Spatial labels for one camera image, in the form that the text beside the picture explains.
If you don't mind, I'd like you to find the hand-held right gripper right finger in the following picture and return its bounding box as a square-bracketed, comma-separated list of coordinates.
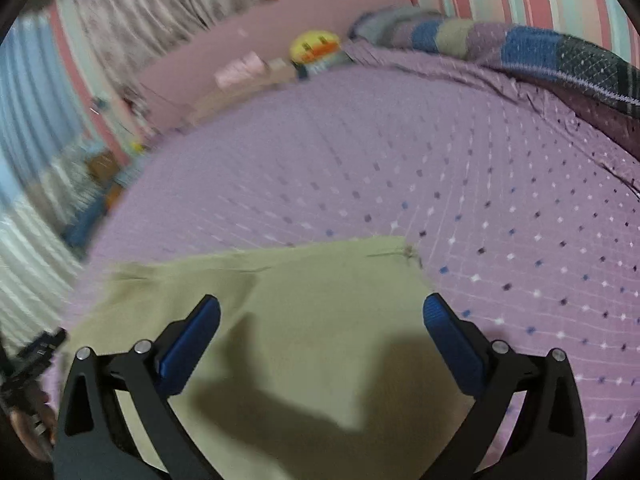
[422, 292, 588, 480]

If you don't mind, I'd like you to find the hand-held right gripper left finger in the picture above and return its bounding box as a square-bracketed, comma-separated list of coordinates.
[52, 295, 222, 480]

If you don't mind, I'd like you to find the beige padded coat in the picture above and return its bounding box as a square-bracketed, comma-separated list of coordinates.
[57, 235, 482, 480]

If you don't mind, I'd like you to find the person's left hand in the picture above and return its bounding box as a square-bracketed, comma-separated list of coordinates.
[11, 387, 60, 462]

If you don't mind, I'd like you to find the silver white curtain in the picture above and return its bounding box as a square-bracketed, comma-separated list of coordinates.
[0, 194, 87, 348]

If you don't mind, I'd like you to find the orange cabinet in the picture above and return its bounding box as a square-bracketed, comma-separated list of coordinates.
[101, 179, 127, 209]

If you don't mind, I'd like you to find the purple dotted bed sheet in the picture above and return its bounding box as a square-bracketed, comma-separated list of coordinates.
[40, 40, 640, 480]

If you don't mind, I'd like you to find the cardboard box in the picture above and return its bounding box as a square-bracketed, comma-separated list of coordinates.
[84, 149, 122, 182]

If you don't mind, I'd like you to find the brown pillow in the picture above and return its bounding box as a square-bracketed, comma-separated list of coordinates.
[191, 57, 297, 122]

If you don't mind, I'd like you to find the pink fluffy plush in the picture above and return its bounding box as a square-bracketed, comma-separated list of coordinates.
[214, 53, 264, 87]

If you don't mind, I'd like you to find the patchwork checked blanket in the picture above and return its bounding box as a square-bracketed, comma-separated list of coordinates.
[349, 7, 640, 112]

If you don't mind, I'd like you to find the yellow duck plush toy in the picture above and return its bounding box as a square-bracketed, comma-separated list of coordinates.
[288, 30, 352, 79]

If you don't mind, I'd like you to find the pink headboard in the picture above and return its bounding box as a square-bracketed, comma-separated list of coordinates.
[134, 0, 417, 132]

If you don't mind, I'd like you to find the grey floral curtain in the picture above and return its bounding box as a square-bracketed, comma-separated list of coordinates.
[62, 0, 268, 88]

